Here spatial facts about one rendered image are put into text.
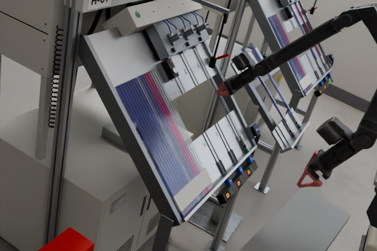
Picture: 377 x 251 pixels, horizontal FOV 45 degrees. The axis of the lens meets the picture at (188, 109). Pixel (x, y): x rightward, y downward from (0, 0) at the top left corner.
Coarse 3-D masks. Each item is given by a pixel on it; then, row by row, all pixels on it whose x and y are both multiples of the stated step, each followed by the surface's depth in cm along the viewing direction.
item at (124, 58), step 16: (112, 32) 162; (96, 48) 153; (112, 48) 159; (128, 48) 166; (144, 48) 173; (112, 64) 157; (128, 64) 163; (144, 64) 170; (176, 64) 185; (192, 64) 194; (208, 64) 204; (112, 80) 154; (128, 80) 160; (176, 80) 181; (192, 80) 191; (176, 96) 178
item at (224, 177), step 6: (252, 150) 205; (246, 156) 199; (240, 162) 194; (234, 168) 189; (228, 174) 184; (222, 180) 180; (216, 186) 176; (210, 192) 172; (204, 198) 168; (198, 204) 164; (192, 210) 161; (186, 216) 157
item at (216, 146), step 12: (228, 120) 201; (204, 132) 185; (216, 132) 191; (228, 132) 199; (204, 144) 182; (216, 144) 189; (228, 144) 196; (240, 144) 202; (204, 156) 180; (216, 156) 186; (228, 156) 193; (240, 156) 200; (216, 168) 183; (228, 168) 190; (216, 180) 180; (168, 192) 157; (180, 216) 158
